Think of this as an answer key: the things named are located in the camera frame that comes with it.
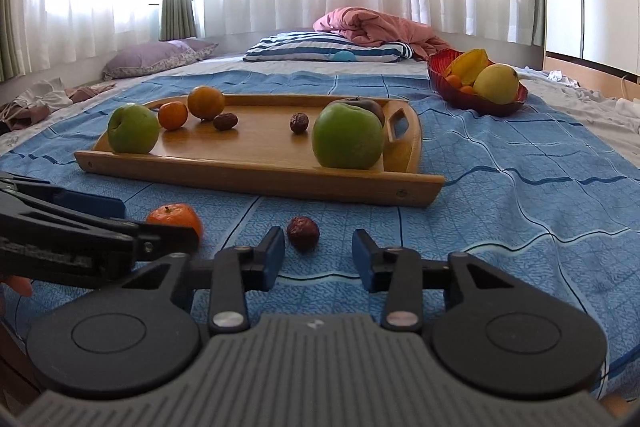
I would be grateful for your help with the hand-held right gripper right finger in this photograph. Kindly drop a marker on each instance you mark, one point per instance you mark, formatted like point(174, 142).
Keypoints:
point(362, 257)

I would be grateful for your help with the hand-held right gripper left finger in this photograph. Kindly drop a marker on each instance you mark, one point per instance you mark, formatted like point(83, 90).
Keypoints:
point(272, 252)

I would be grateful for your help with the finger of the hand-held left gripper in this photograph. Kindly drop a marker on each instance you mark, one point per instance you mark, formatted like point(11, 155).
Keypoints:
point(160, 239)
point(95, 207)

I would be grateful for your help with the small mandarin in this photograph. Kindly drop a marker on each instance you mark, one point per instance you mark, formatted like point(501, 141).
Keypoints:
point(172, 116)
point(175, 216)

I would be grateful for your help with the dried red date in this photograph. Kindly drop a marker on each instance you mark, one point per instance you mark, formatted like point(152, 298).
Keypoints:
point(225, 122)
point(299, 123)
point(302, 233)

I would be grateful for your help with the wooden tray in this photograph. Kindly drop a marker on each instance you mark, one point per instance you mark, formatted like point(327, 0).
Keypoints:
point(250, 147)

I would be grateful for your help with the large orange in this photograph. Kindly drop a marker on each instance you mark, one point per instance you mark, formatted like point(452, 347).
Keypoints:
point(206, 103)

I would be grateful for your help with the dark brown persimmon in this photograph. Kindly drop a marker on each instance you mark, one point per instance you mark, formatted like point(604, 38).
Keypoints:
point(372, 109)

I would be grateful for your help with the person's left hand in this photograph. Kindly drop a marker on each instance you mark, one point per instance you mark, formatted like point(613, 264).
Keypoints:
point(17, 284)

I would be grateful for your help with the small green apple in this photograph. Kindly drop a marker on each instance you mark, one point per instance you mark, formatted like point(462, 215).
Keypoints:
point(132, 129)

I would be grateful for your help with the dark red cloth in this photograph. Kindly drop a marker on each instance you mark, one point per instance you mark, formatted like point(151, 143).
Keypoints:
point(25, 117)

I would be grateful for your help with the pinkish crumpled cloth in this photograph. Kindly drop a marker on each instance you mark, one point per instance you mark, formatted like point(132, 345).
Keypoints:
point(90, 92)

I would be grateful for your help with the white crumpled cloth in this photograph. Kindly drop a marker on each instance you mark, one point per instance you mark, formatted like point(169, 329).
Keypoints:
point(45, 97)

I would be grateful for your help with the large green apple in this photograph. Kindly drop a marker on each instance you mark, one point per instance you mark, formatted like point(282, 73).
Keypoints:
point(347, 137)

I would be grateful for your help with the purple floral pillow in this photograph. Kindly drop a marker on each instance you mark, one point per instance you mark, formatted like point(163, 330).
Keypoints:
point(150, 57)

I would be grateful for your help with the blue checked blanket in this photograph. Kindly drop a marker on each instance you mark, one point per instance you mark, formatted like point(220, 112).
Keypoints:
point(525, 187)

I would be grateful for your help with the red glass bowl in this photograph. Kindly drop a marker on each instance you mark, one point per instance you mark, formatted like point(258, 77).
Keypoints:
point(470, 107)

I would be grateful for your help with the small kumquat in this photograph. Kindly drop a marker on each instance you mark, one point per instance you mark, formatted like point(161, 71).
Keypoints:
point(466, 90)
point(454, 80)

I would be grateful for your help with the small light blue object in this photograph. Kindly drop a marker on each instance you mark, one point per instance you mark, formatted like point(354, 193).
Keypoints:
point(344, 56)

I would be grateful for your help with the blue striped pillow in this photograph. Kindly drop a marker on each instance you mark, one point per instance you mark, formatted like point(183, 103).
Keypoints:
point(295, 47)

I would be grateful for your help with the yellow mango in bowl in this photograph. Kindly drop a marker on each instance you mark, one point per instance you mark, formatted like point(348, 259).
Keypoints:
point(495, 84)

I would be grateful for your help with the yellow starfruit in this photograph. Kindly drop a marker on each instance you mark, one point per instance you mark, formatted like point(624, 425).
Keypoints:
point(470, 64)

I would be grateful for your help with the pink quilt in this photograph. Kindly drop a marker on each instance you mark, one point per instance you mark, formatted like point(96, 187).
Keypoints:
point(375, 27)

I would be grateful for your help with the small white garment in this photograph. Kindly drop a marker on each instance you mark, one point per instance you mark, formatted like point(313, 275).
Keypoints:
point(562, 79)

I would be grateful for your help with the wooden side board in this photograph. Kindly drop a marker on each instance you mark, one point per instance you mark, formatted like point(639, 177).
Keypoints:
point(575, 74)

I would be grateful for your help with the white clothes pile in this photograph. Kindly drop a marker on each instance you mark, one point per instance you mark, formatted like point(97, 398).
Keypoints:
point(630, 107)

